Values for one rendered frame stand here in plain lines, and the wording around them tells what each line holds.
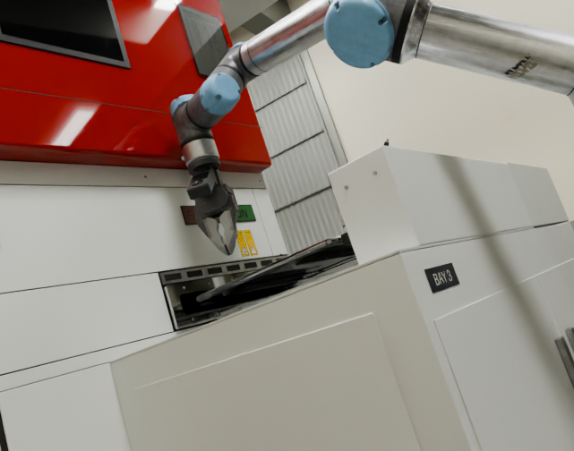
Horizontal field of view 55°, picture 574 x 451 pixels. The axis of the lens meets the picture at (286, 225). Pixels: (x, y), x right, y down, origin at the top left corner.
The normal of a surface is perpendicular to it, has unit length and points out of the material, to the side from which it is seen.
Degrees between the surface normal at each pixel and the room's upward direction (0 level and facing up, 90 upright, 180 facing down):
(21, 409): 90
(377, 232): 90
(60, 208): 90
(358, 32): 126
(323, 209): 90
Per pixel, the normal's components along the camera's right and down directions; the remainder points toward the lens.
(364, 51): -0.47, 0.67
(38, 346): 0.73, -0.36
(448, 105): -0.49, -0.01
